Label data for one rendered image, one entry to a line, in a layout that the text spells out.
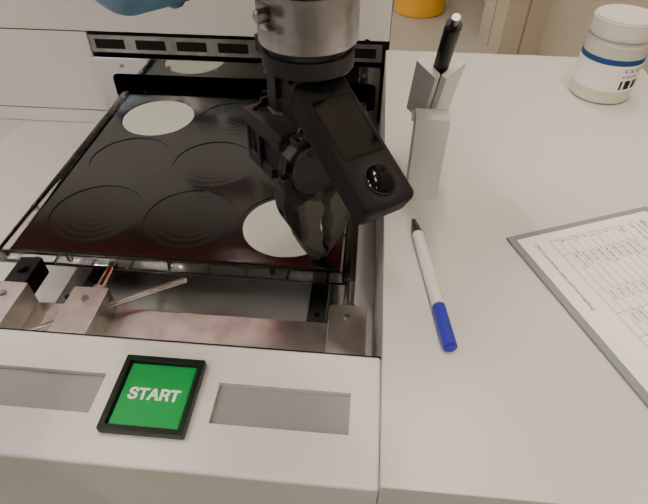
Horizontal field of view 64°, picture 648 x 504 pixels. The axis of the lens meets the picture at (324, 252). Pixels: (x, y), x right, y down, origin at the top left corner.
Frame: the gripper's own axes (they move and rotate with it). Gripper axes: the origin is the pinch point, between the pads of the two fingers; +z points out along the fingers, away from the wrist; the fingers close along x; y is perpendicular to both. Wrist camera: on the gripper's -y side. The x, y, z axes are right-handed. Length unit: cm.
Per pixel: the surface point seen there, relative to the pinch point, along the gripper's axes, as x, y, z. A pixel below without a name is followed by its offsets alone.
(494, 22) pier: -242, 167, 76
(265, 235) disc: 2.9, 6.8, 1.2
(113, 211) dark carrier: 14.7, 20.4, 1.4
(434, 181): -9.3, -4.6, -7.4
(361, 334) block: 3.1, -9.9, 0.5
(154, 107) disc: 1.6, 40.6, 1.3
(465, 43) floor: -235, 179, 91
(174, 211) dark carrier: 9.1, 16.4, 1.4
